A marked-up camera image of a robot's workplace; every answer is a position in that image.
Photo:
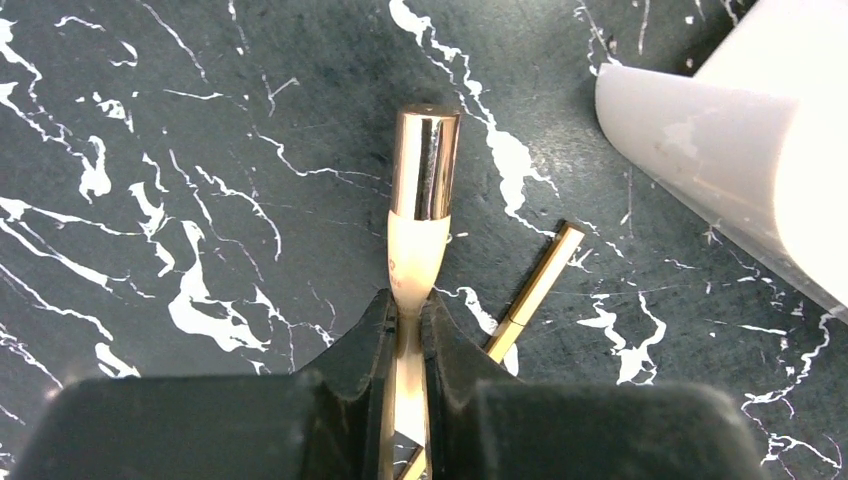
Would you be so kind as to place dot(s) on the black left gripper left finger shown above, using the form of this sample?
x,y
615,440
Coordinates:
x,y
329,420

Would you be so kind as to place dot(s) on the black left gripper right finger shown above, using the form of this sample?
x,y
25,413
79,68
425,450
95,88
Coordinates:
x,y
487,424

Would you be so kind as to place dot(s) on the white drawer organizer box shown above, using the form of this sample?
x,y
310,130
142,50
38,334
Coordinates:
x,y
755,141

